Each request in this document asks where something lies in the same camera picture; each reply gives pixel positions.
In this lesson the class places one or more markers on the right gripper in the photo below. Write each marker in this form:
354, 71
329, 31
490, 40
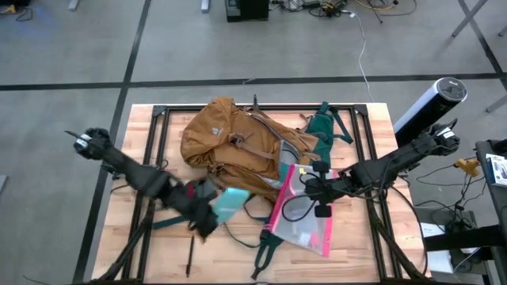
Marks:
340, 187

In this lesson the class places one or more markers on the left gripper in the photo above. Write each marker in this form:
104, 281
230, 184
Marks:
184, 202

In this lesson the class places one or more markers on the pink-edged mesh zipper pouch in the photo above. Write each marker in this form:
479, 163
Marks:
301, 229

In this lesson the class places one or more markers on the tan and teal backpack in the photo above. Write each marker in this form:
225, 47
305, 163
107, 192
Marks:
222, 138

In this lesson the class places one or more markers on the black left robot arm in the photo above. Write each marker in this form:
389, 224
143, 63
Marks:
134, 174

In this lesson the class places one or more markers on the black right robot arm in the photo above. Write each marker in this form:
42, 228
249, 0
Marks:
388, 168

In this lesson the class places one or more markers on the black pen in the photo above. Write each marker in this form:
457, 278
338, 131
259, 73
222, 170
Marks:
190, 257

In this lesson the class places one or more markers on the white paper sheet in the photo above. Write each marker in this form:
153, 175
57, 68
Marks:
429, 230

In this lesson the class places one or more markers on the black white tower fan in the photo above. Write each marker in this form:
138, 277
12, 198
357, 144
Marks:
428, 107

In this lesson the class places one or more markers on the yellow hand tool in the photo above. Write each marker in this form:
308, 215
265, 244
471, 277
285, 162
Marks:
467, 166

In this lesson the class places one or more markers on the black equipment cart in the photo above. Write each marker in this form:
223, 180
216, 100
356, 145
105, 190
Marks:
463, 239

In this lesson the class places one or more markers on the blue white cardboard box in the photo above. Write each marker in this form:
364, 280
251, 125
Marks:
498, 170

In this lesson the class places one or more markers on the grey power strip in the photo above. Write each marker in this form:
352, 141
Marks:
307, 3

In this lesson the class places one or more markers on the grey table leg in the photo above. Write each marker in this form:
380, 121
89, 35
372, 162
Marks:
73, 4
497, 103
204, 4
469, 17

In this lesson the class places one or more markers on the black computer tower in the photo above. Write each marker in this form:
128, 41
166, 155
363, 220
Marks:
245, 10

